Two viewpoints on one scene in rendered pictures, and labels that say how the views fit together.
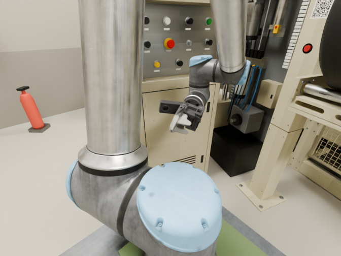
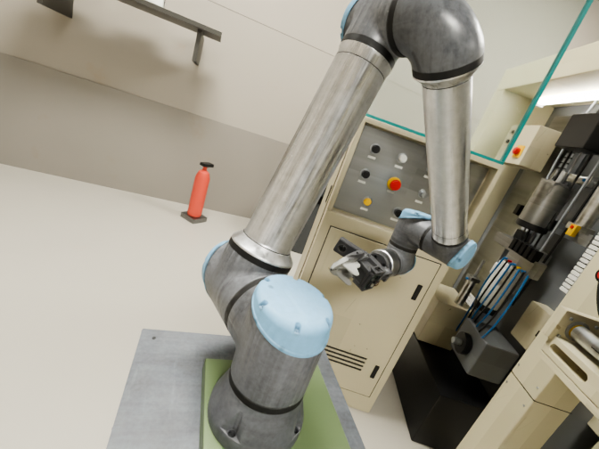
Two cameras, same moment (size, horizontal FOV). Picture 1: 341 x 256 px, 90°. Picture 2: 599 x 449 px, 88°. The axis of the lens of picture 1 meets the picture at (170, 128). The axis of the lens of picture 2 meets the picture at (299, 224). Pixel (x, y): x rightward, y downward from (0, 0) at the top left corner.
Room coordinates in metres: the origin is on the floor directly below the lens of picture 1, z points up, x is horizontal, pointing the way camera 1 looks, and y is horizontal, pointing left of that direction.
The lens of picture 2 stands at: (-0.25, -0.15, 1.19)
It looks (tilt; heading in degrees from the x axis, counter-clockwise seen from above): 18 degrees down; 20
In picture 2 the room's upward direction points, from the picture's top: 20 degrees clockwise
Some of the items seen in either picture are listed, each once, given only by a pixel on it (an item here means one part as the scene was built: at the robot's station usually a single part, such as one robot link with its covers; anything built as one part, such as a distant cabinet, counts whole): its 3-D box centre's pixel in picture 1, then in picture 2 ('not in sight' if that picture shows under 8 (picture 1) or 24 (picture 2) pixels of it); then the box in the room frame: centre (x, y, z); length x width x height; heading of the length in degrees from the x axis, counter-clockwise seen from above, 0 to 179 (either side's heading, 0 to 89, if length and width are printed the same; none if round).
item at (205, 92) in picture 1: (198, 96); (396, 260); (0.75, -0.13, 0.88); 0.12 x 0.09 x 0.10; 160
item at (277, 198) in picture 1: (260, 191); not in sight; (0.94, -0.72, 0.01); 0.27 x 0.27 x 0.02; 22
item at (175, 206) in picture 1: (175, 216); (281, 332); (0.21, -0.01, 0.82); 0.17 x 0.15 x 0.18; 60
